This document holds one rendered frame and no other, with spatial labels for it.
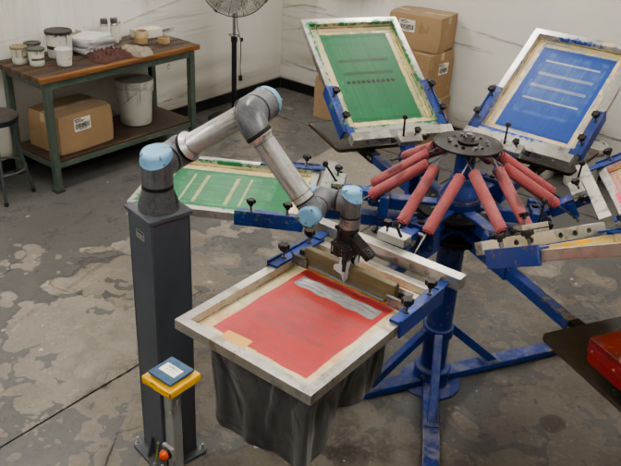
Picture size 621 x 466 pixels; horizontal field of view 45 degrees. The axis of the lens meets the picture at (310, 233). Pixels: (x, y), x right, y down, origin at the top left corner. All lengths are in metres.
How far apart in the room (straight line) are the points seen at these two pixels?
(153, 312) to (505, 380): 1.96
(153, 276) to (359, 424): 1.34
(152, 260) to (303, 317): 0.60
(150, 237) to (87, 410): 1.25
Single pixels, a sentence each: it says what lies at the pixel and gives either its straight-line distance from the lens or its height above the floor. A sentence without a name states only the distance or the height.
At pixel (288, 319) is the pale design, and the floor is 0.96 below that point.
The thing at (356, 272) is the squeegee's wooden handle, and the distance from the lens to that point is 2.71.
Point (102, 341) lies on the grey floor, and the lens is 4.16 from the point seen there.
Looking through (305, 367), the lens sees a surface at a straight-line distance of 2.39.
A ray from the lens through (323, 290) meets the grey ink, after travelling 2.75.
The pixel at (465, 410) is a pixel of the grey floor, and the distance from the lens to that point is 3.82.
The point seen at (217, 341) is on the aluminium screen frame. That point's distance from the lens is 2.43.
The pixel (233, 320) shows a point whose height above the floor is 0.96.
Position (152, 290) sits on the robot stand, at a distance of 2.87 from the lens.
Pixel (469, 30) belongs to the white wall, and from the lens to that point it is 6.92.
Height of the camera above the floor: 2.44
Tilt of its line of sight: 28 degrees down
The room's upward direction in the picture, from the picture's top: 3 degrees clockwise
